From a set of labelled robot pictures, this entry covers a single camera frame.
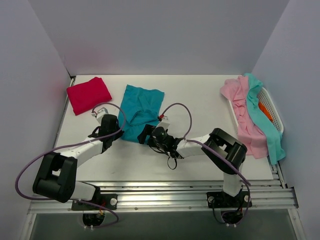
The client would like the folded red t shirt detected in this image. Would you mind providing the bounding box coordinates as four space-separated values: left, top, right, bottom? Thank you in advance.
66 77 113 116

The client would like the white plastic laundry basket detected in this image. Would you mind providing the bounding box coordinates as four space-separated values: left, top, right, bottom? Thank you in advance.
228 87 284 134

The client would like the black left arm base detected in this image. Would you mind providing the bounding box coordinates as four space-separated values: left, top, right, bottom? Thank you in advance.
71 193 118 211

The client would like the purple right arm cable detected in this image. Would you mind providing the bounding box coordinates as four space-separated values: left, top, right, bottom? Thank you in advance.
161 102 251 225

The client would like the pink t shirt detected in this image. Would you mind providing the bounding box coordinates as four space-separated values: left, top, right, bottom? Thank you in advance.
220 76 268 159

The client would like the light turquoise t shirt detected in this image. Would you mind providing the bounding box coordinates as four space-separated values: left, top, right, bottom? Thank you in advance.
244 73 286 165

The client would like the orange garment in basket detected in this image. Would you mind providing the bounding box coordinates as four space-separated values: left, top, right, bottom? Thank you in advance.
258 102 273 122

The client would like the aluminium mounting rail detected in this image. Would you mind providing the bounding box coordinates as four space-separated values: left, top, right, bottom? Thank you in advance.
21 162 308 240

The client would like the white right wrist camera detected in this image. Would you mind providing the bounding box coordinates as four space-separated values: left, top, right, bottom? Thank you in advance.
156 114 170 131

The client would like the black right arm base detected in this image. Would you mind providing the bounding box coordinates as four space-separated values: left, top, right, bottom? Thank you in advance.
206 190 253 209

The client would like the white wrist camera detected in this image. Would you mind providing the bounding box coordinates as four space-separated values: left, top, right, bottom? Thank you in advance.
156 114 170 131
91 107 109 121

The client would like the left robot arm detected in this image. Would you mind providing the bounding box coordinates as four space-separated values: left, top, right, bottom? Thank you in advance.
32 114 124 210

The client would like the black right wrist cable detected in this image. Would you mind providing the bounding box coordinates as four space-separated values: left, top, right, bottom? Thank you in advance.
149 144 179 171

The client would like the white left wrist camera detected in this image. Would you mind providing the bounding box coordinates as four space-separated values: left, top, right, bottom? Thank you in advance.
91 107 109 121

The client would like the teal t shirt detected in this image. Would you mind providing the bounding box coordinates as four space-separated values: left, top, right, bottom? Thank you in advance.
118 84 165 143

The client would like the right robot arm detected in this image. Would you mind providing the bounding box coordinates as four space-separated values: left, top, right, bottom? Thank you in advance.
137 123 249 207

